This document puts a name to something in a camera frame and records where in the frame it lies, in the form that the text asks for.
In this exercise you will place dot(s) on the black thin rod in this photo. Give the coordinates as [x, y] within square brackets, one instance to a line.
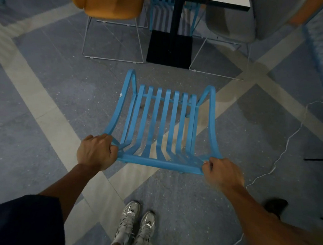
[319, 159]

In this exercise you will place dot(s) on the person's left fingers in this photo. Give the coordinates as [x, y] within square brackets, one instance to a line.
[112, 148]

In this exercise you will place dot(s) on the person's silver sneaker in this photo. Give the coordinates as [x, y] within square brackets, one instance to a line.
[126, 223]
[145, 231]

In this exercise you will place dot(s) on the person's left silver sneaker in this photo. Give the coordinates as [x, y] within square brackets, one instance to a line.
[126, 223]

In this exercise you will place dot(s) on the person's dark blue shirt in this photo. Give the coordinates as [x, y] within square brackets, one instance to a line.
[19, 221]

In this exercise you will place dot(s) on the person's left forearm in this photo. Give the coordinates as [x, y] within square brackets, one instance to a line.
[71, 183]

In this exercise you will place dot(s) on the person's right forearm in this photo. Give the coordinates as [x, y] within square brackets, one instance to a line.
[269, 230]

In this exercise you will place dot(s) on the black object on floor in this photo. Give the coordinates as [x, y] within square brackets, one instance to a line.
[275, 205]

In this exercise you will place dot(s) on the person's right hand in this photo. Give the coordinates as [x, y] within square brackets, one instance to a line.
[224, 173]

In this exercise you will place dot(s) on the person's left hand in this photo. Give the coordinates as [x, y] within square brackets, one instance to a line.
[96, 152]

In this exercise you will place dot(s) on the person's right silver sneaker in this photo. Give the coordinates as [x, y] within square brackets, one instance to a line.
[145, 231]

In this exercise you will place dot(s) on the blue slatted metal chair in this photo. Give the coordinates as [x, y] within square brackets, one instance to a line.
[163, 13]
[161, 126]

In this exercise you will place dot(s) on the white table with black pedestal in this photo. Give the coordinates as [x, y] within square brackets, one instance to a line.
[172, 39]

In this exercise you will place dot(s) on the person's right fingers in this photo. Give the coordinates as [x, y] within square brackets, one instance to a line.
[207, 168]

